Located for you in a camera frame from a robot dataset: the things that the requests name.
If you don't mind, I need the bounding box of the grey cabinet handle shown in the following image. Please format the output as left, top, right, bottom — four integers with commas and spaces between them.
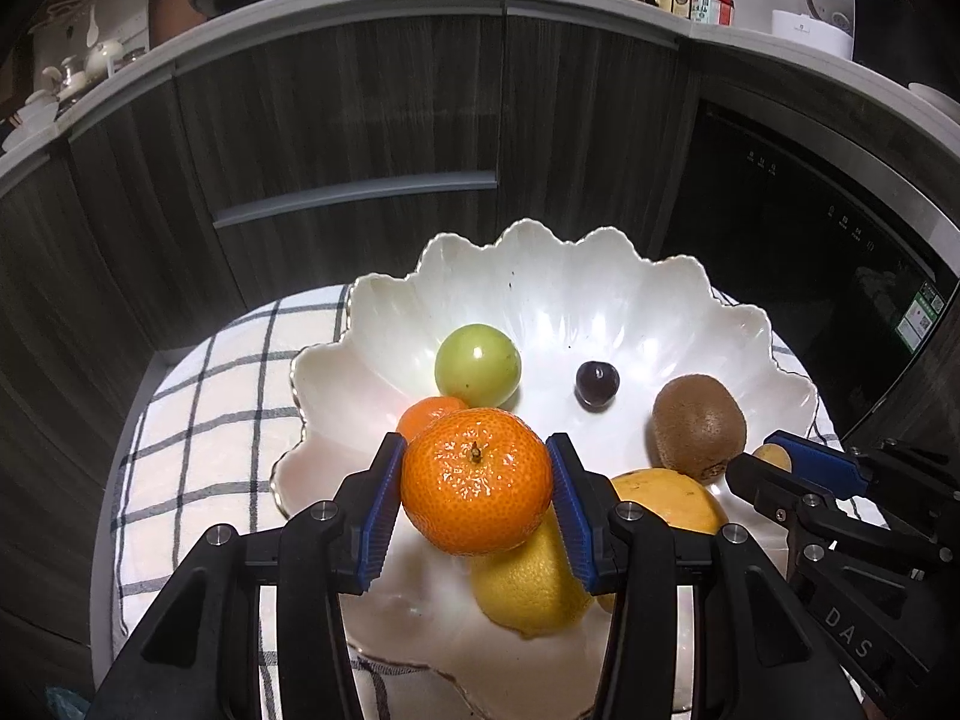
212, 171, 500, 230

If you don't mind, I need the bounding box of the brown kiwi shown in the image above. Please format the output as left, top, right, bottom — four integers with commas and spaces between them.
651, 375, 748, 482

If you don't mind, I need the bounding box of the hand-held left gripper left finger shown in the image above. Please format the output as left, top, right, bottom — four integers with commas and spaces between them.
94, 433, 407, 720

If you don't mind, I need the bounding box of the green label sticker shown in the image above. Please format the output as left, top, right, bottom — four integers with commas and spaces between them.
896, 281, 946, 353

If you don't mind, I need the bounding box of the black built-in dishwasher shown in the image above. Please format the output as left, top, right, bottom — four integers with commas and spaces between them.
660, 101, 960, 440

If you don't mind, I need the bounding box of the white scalloped bowl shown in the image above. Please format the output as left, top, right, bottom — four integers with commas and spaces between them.
270, 219, 820, 717

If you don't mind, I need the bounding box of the white checked cloth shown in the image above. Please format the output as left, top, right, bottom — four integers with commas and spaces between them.
111, 281, 845, 720

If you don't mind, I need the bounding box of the white tea cup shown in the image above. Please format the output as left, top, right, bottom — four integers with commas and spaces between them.
15, 90, 61, 132

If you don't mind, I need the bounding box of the white teapot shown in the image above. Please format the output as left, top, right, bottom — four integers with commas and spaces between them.
82, 41, 125, 80

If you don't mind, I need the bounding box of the yellow mango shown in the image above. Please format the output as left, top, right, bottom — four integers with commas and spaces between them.
596, 467, 730, 614

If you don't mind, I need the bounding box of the orange tangerine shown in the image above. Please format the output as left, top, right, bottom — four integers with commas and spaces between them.
400, 406, 554, 556
395, 395, 470, 443

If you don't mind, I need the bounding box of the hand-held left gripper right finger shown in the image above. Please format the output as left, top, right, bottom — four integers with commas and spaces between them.
546, 433, 863, 720

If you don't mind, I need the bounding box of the white round container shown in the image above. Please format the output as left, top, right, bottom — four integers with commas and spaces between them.
771, 9, 856, 59

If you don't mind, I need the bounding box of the green apple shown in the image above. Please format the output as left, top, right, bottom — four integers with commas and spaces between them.
435, 324, 522, 410

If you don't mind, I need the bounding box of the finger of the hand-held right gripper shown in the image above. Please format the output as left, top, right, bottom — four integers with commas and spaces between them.
765, 431, 960, 541
726, 454, 946, 580

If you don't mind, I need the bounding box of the yellow lemon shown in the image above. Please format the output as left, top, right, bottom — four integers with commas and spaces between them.
469, 506, 593, 640

